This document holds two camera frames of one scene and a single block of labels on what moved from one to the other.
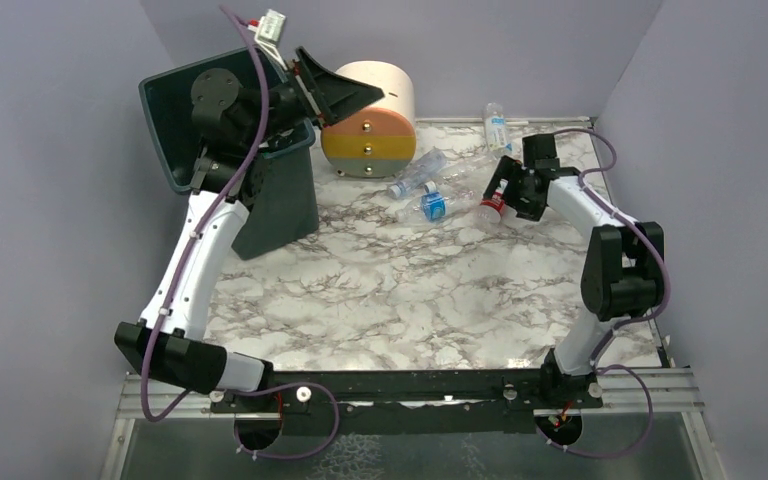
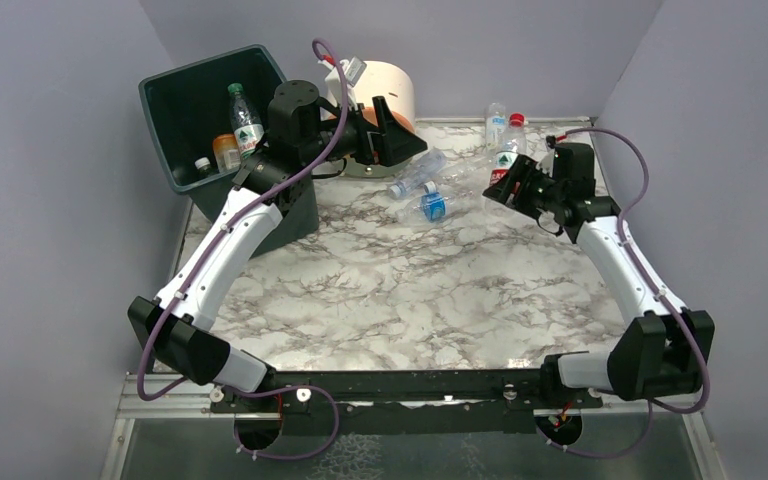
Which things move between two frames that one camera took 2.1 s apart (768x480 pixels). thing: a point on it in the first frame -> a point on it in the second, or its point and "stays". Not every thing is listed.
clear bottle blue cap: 429,164 stays
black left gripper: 307,84 -> 371,137
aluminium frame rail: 671,392 stays
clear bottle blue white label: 495,129 stays
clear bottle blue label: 439,207 stays
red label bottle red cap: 490,210 -> 513,142
